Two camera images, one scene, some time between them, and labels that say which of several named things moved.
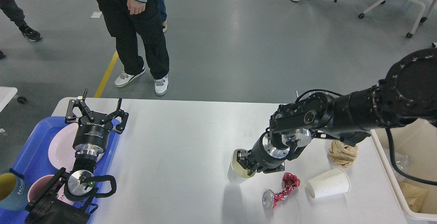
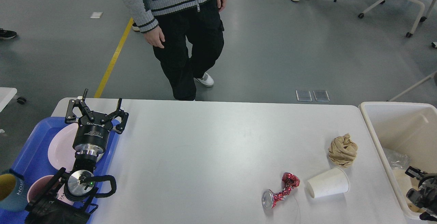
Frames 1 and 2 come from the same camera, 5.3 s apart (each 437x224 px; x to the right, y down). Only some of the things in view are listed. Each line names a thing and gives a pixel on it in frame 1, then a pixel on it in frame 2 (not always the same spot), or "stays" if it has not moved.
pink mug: (38, 185) stays
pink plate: (61, 152) stays
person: (159, 16) -> (136, 27)
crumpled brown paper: (341, 155) stays
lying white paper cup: (334, 182) stays
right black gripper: (264, 152) -> (426, 197)
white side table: (6, 94) stays
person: (131, 16) -> (182, 15)
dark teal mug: (12, 189) stays
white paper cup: (236, 173) -> (406, 182)
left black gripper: (92, 136) stays
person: (9, 5) -> (7, 34)
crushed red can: (290, 181) stays
